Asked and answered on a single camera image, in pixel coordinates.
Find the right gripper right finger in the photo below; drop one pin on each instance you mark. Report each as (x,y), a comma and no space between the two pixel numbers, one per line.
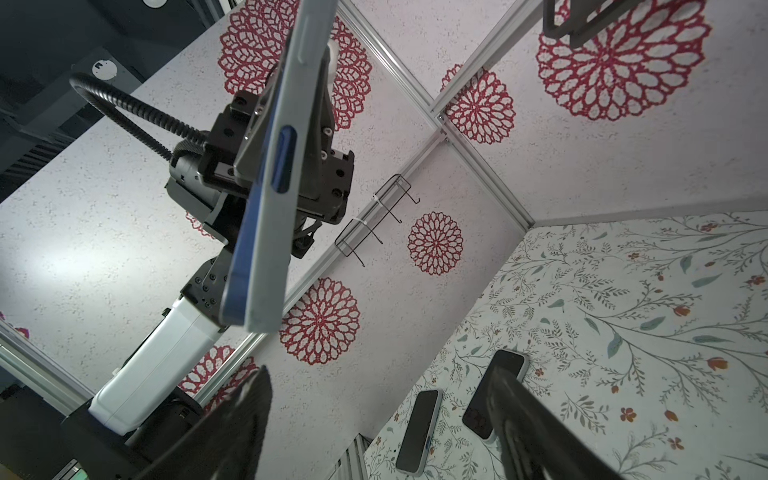
(534,444)

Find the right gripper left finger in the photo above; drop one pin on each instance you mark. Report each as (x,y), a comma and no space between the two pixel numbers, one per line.
(227,442)

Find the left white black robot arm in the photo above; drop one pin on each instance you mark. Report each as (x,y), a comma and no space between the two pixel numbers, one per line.
(136,417)

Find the black phone near left base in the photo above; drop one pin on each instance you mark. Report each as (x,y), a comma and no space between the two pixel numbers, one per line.
(414,449)

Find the black phone near left wall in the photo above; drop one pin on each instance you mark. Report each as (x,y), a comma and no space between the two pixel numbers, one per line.
(477,417)

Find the black wire wall rack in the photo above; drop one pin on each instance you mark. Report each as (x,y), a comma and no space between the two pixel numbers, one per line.
(365,224)

